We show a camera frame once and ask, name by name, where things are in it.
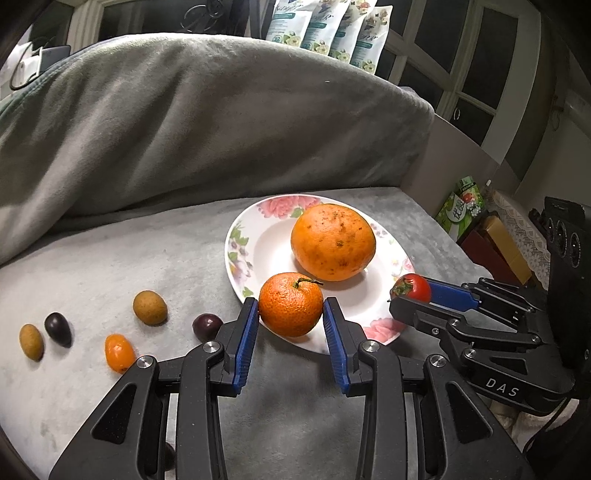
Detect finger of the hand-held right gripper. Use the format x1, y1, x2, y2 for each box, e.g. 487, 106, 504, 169
389, 295, 543, 354
427, 276, 551, 329

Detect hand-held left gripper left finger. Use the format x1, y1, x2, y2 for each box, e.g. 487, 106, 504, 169
48, 298, 260, 480

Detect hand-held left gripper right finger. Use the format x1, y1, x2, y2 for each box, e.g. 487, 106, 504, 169
323, 298, 539, 480

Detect red cherry tomato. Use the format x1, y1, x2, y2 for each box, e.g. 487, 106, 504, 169
390, 273, 432, 304

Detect reddish purple round grape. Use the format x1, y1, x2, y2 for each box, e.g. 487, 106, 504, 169
192, 313, 225, 343

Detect small mandarin with stem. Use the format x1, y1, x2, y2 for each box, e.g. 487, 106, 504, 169
259, 272, 324, 337

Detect floral white plate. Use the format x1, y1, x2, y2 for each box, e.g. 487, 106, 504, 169
225, 194, 416, 355

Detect large brown longan fruit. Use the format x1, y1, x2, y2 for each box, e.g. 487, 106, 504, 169
133, 290, 168, 326

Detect orange kumquat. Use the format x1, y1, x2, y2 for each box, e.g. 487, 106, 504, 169
105, 333, 137, 374

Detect dark oval grape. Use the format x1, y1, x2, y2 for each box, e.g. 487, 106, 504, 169
44, 312, 73, 348

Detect small brown longan fruit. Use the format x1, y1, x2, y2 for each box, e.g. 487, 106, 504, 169
19, 324, 45, 361

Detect yellow brown box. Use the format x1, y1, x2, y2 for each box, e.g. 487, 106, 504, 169
480, 216, 534, 284

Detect green tissue pack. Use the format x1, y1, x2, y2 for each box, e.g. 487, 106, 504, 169
434, 191, 468, 241

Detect white lace cloth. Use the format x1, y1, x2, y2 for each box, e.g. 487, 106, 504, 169
489, 189, 555, 287

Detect large orange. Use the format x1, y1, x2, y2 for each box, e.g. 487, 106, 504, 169
291, 203, 377, 282

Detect green snack packet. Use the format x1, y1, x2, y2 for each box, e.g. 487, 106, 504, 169
455, 175, 486, 219

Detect grey fleece blanket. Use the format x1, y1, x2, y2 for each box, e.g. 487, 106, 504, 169
0, 32, 492, 480

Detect grey flat device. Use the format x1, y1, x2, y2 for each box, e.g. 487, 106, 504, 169
39, 45, 73, 73

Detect white charger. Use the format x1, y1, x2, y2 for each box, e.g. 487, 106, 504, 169
19, 47, 44, 78

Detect black cable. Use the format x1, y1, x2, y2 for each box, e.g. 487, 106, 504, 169
524, 392, 575, 462

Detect white window frame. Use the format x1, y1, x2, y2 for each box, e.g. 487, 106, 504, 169
379, 0, 555, 182

